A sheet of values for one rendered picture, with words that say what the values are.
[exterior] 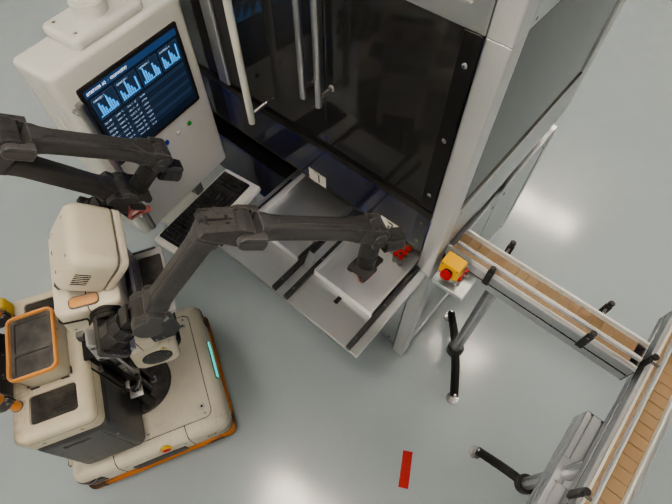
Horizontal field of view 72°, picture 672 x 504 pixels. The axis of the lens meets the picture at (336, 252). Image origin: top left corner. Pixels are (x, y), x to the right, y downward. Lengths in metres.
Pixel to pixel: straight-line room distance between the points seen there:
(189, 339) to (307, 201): 0.91
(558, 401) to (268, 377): 1.46
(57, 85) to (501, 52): 1.13
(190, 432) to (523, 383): 1.62
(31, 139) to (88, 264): 0.31
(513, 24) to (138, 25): 1.08
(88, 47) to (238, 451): 1.77
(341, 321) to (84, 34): 1.14
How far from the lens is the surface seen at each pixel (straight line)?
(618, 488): 1.62
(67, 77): 1.53
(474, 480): 2.44
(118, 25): 1.61
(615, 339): 1.76
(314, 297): 1.64
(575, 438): 2.03
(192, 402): 2.22
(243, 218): 1.07
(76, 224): 1.35
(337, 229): 1.16
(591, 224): 3.26
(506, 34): 1.01
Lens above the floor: 2.35
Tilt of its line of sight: 59 degrees down
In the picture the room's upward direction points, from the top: straight up
